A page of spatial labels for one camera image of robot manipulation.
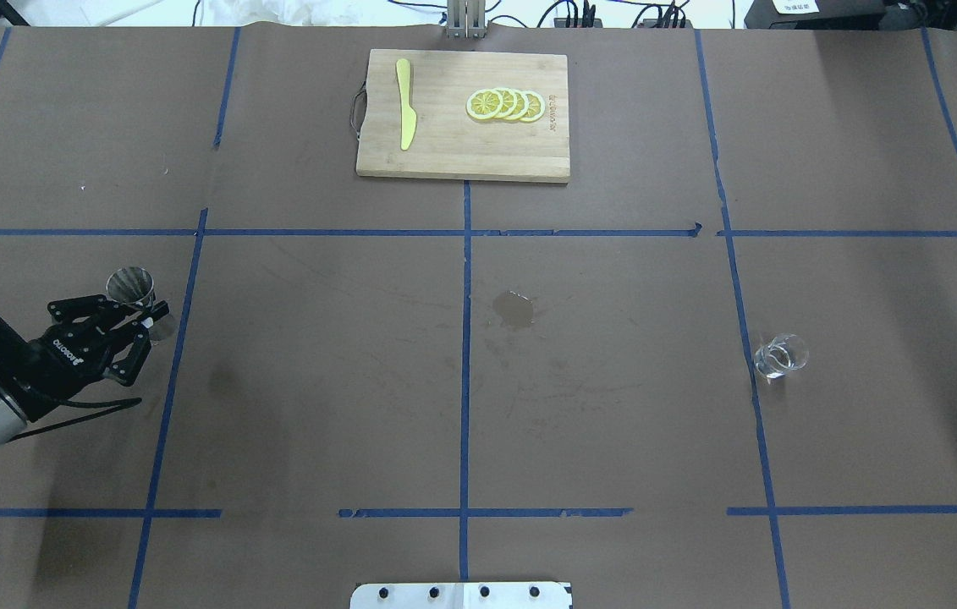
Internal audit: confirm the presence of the clear glass shaker cup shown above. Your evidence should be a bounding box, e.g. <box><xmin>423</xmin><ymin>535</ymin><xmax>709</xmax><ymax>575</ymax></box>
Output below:
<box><xmin>753</xmin><ymin>334</ymin><xmax>810</xmax><ymax>381</ymax></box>

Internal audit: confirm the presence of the bamboo cutting board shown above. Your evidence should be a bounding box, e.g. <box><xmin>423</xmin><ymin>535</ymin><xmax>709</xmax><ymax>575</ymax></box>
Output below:
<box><xmin>355</xmin><ymin>47</ymin><xmax>571</xmax><ymax>184</ymax></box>

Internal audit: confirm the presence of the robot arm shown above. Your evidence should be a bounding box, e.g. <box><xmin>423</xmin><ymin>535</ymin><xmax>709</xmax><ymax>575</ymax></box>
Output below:
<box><xmin>0</xmin><ymin>294</ymin><xmax>170</xmax><ymax>447</ymax></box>

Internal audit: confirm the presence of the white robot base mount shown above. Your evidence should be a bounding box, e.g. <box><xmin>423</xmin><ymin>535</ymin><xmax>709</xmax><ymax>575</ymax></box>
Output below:
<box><xmin>348</xmin><ymin>581</ymin><xmax>574</xmax><ymax>608</ymax></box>

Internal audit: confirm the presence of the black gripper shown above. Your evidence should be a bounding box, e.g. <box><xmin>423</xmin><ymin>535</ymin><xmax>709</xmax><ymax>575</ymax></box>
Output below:
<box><xmin>8</xmin><ymin>294</ymin><xmax>170</xmax><ymax>421</ymax></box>

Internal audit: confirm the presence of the aluminium frame post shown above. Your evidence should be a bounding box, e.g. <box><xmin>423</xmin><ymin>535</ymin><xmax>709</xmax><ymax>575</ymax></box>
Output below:
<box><xmin>443</xmin><ymin>0</ymin><xmax>488</xmax><ymax>39</ymax></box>

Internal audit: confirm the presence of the yellow plastic knife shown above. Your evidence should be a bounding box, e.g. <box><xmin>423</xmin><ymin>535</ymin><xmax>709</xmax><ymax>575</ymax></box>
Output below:
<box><xmin>394</xmin><ymin>58</ymin><xmax>419</xmax><ymax>151</ymax></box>

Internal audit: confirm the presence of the lemon slice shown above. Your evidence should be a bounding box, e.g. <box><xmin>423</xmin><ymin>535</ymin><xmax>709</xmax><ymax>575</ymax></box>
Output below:
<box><xmin>520</xmin><ymin>91</ymin><xmax>547</xmax><ymax>123</ymax></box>
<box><xmin>465</xmin><ymin>89</ymin><xmax>504</xmax><ymax>121</ymax></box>
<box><xmin>495</xmin><ymin>87</ymin><xmax>520</xmax><ymax>120</ymax></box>
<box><xmin>508</xmin><ymin>90</ymin><xmax>530</xmax><ymax>121</ymax></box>

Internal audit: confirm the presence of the steel double jigger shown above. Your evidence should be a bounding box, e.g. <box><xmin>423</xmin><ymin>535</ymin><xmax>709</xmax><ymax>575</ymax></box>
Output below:
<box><xmin>106</xmin><ymin>266</ymin><xmax>176</xmax><ymax>343</ymax></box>

